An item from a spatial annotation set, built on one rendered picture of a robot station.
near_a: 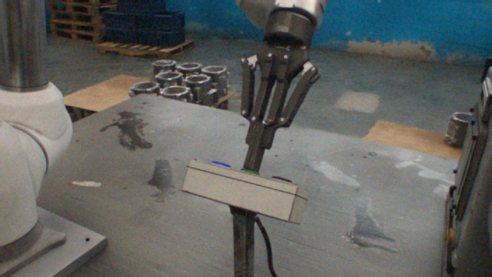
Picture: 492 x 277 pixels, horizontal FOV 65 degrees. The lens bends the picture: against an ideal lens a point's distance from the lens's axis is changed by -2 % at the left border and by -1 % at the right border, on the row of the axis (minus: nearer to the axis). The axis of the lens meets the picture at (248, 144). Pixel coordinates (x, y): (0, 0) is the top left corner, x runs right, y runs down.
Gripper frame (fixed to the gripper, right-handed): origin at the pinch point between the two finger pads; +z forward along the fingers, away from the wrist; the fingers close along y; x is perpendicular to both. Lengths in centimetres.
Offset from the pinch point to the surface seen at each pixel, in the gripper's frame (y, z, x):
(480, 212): 33.0, -0.2, 18.6
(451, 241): 30.7, 5.1, 27.5
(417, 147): 22, -58, 230
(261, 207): 4.3, 8.3, -3.4
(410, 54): -11, -246, 484
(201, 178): -5.7, 6.8, -3.5
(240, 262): 0.0, 17.7, 6.3
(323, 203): 3.2, 3.6, 44.0
